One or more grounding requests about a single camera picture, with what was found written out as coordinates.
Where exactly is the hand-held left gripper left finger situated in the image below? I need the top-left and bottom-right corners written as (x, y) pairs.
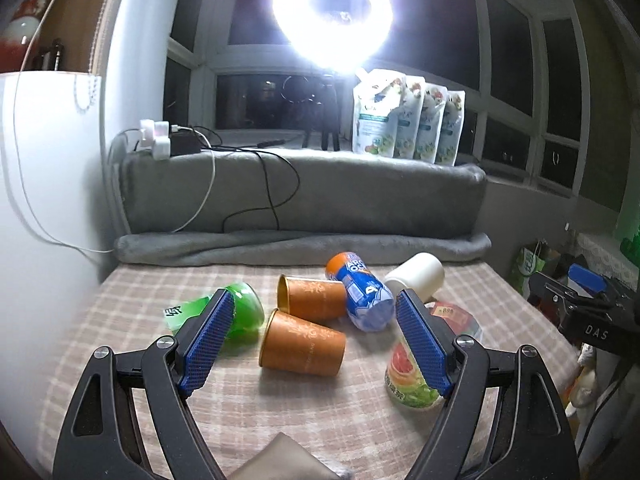
top-left (52, 288), bottom-right (236, 480)

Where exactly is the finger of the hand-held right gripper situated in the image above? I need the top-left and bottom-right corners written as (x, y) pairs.
top-left (568, 263), bottom-right (615, 297)
top-left (542, 282), bottom-right (615, 313)

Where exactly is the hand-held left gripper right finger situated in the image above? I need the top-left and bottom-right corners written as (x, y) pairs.
top-left (395, 288), bottom-right (583, 480)

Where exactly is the orange paper cup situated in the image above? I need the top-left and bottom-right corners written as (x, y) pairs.
top-left (258, 308), bottom-right (347, 377)
top-left (276, 274), bottom-right (348, 322)

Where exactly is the fruit print cup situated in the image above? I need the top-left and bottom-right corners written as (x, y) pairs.
top-left (384, 300), bottom-right (484, 409)

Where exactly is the green plastic cup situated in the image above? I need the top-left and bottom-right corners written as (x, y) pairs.
top-left (220, 282), bottom-right (266, 356)

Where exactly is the white cup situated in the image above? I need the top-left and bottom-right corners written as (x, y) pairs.
top-left (384, 252), bottom-right (446, 303)

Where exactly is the green packet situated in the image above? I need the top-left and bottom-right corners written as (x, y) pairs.
top-left (162, 296), bottom-right (212, 335)

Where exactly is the green paper bag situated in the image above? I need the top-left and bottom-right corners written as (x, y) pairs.
top-left (509, 241), bottom-right (563, 297)

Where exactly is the white plastic bag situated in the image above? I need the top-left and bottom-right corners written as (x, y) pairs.
top-left (565, 344), bottom-right (600, 417)

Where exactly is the blue and orange bottle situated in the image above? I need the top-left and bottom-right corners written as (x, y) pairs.
top-left (325, 252), bottom-right (395, 333)

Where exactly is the plaid bed sheet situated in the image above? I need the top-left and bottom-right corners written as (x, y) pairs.
top-left (37, 259), bottom-right (577, 480)

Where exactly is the beige cloth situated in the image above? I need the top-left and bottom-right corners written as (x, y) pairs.
top-left (227, 432), bottom-right (351, 480)

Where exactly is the grey blanket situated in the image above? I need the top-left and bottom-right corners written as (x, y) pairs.
top-left (114, 147), bottom-right (494, 267)

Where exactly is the white cabinet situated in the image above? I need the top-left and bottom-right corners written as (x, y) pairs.
top-left (0, 71), bottom-right (123, 441)

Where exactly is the black power adapter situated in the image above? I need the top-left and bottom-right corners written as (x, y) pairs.
top-left (170, 132), bottom-right (202, 157)

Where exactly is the white green refill pouch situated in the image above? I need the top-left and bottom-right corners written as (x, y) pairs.
top-left (351, 67), bottom-right (407, 156)
top-left (394, 75), bottom-right (427, 159)
top-left (436, 90), bottom-right (467, 166)
top-left (417, 82), bottom-right (449, 162)

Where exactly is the red and white ornament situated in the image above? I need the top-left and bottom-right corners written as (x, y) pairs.
top-left (0, 0), bottom-right (62, 61)

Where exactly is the black cable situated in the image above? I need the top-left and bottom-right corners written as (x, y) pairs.
top-left (190, 127), bottom-right (302, 234)
top-left (575, 357), bottom-right (630, 466)

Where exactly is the white cable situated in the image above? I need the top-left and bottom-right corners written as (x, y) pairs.
top-left (13, 0), bottom-right (117, 254)
top-left (170, 124), bottom-right (217, 234)

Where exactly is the window frame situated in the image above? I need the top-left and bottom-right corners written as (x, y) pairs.
top-left (162, 0), bottom-right (621, 203)

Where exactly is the bead chain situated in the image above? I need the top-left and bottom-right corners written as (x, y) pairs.
top-left (74, 74), bottom-right (102, 112)

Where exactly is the ring light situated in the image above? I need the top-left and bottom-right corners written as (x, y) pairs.
top-left (271, 0), bottom-right (394, 70)

